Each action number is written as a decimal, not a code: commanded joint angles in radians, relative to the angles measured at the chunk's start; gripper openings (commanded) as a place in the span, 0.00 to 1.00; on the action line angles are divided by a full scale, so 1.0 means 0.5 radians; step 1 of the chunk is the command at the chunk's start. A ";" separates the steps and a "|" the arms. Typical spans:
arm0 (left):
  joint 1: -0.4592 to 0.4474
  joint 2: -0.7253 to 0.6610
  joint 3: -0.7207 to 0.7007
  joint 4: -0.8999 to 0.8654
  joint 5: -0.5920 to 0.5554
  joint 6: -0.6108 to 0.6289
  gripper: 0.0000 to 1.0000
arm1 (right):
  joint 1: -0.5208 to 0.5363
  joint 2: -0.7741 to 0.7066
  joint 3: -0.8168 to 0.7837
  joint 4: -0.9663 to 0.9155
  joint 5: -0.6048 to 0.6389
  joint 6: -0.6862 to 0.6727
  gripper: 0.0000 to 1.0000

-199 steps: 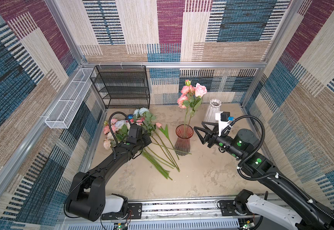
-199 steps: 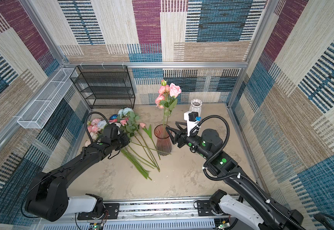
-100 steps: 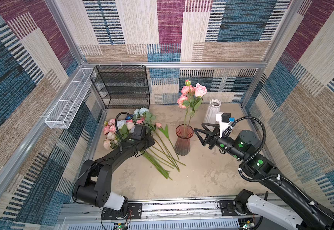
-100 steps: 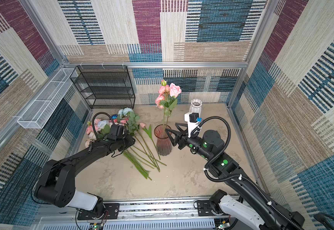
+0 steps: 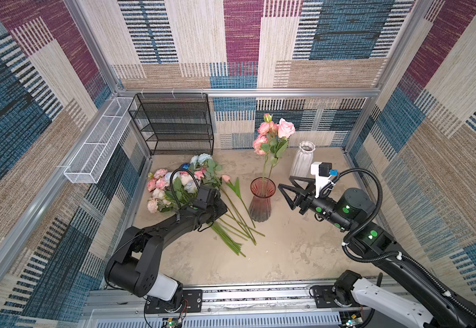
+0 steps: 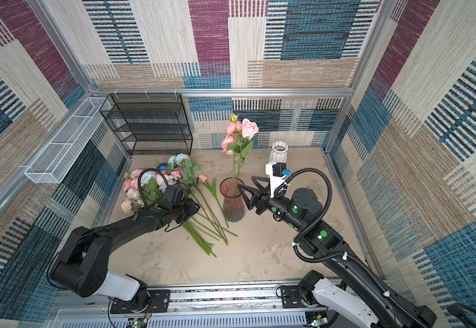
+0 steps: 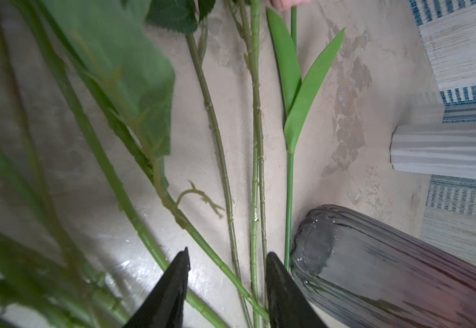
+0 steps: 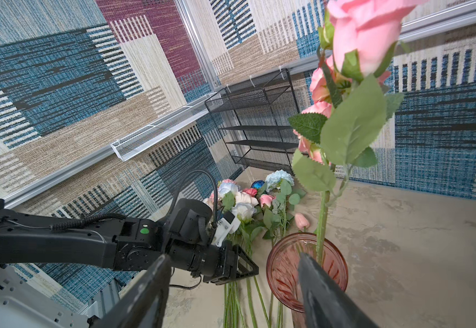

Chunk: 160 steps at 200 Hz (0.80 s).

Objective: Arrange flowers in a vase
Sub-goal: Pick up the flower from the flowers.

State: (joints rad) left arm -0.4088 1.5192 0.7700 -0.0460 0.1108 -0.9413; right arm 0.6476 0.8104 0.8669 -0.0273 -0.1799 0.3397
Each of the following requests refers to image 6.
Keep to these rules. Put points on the pile of artificial flowers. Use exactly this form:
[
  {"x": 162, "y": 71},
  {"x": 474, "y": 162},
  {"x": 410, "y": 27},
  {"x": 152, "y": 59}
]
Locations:
[{"x": 146, "y": 188}]

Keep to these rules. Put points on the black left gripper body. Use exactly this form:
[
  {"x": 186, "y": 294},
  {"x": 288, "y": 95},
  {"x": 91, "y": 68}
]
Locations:
[{"x": 186, "y": 211}]

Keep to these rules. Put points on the pink tulip with leaves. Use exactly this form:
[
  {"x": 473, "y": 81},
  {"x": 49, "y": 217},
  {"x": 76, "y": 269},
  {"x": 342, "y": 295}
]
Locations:
[{"x": 206, "y": 187}]

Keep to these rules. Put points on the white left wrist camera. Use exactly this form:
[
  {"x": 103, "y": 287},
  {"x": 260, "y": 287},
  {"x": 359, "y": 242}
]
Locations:
[{"x": 173, "y": 196}]

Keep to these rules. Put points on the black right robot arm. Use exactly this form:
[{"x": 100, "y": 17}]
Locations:
[{"x": 372, "y": 302}]

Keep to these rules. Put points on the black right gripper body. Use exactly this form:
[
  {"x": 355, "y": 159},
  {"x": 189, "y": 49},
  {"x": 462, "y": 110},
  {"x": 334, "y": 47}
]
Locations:
[{"x": 262, "y": 199}]

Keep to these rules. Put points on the pink rose spray stem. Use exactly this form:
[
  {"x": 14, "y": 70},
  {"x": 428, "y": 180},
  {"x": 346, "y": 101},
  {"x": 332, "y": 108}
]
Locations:
[{"x": 238, "y": 142}]

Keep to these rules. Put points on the white wire mesh basket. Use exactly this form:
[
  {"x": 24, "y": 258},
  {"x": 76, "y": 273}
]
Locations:
[{"x": 59, "y": 155}]

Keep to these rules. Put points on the red glass vase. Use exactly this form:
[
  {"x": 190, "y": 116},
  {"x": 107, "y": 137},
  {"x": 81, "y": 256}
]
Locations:
[{"x": 234, "y": 208}]

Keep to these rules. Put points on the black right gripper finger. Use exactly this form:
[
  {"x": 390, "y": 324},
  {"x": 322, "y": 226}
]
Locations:
[
  {"x": 249, "y": 194},
  {"x": 261, "y": 182}
]

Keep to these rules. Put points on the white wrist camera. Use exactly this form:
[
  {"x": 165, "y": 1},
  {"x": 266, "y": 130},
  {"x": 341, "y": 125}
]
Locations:
[
  {"x": 173, "y": 196},
  {"x": 278, "y": 176}
]

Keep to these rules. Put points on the white ribbed ceramic vase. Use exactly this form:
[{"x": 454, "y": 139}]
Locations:
[{"x": 279, "y": 152}]

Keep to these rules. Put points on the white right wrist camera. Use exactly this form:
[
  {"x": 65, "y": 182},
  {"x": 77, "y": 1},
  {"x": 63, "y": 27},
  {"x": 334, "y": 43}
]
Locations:
[{"x": 278, "y": 176}]

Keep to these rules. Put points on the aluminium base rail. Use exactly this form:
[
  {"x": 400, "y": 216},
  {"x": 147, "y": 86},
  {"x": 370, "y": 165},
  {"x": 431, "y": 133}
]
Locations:
[{"x": 238, "y": 304}]

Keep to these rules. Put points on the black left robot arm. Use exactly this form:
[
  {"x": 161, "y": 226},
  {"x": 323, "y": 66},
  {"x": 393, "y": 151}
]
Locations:
[{"x": 82, "y": 265}]

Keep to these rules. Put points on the black wire shelf rack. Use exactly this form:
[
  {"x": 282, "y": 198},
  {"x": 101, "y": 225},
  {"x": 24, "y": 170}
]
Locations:
[{"x": 147, "y": 124}]

